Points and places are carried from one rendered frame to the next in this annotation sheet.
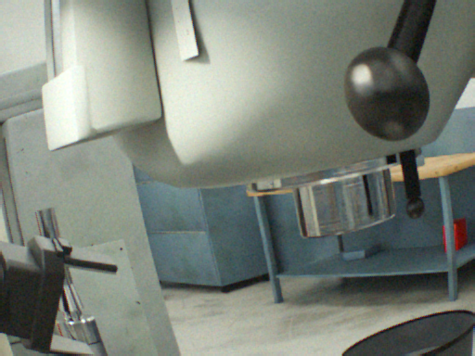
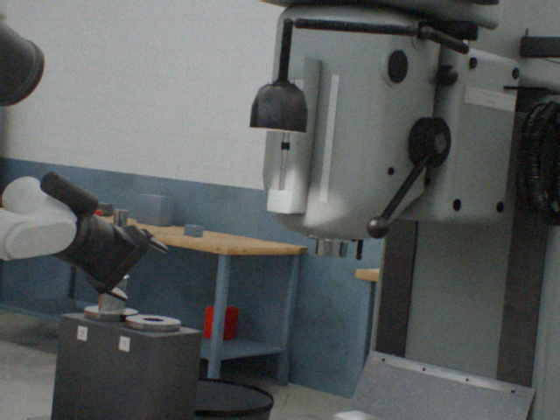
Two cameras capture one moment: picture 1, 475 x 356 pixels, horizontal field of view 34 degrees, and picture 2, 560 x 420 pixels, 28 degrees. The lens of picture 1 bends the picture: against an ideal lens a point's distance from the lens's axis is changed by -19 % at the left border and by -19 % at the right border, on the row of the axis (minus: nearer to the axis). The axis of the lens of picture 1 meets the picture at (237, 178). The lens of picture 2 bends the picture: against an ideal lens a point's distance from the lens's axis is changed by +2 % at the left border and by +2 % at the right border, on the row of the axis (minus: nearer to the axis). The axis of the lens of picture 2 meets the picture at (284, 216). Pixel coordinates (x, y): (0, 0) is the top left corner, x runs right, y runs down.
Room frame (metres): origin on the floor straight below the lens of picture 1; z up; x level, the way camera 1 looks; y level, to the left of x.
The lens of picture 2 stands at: (-1.05, 0.54, 1.41)
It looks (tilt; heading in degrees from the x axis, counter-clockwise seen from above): 3 degrees down; 341
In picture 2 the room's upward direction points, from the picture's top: 6 degrees clockwise
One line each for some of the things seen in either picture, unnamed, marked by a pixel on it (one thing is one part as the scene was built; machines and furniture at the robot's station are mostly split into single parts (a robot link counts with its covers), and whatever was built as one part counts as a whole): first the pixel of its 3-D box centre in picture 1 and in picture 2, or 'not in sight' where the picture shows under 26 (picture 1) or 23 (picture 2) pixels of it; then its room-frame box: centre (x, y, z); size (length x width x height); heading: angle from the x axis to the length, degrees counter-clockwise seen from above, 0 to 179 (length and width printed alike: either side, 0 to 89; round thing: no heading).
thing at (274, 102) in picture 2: not in sight; (280, 105); (0.25, 0.11, 1.48); 0.07 x 0.07 x 0.06
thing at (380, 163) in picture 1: (340, 163); (332, 236); (0.41, -0.05, 1.31); 0.09 x 0.09 x 0.01
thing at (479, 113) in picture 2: not in sight; (417, 135); (0.51, -0.21, 1.47); 0.24 x 0.19 x 0.26; 32
